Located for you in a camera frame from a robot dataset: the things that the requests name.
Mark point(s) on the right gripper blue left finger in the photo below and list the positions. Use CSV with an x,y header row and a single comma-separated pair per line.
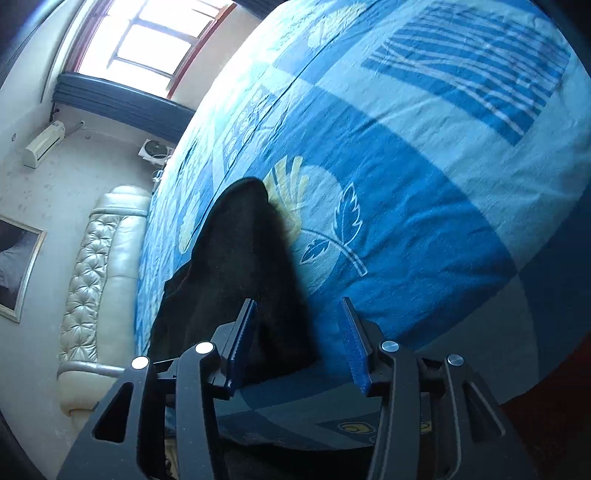
x,y
239,344

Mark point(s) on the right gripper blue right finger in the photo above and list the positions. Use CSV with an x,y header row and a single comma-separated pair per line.
x,y
358,349

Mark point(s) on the black studded pants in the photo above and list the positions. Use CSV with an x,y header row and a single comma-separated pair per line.
x,y
240,254

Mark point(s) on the cream tufted leather headboard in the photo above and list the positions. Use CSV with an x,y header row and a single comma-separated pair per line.
x,y
97,329

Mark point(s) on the blue patterned bed sheet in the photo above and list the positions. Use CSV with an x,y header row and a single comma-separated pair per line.
x,y
432,161

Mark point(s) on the white standing fan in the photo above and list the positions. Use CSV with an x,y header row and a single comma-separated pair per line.
x,y
155,152

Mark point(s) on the framed wedding photo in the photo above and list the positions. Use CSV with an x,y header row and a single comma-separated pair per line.
x,y
20,246

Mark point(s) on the white wall air conditioner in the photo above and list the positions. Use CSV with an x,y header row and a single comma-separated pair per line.
x,y
37,149

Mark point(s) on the window with red frame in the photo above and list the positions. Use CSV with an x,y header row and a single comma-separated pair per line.
x,y
147,45

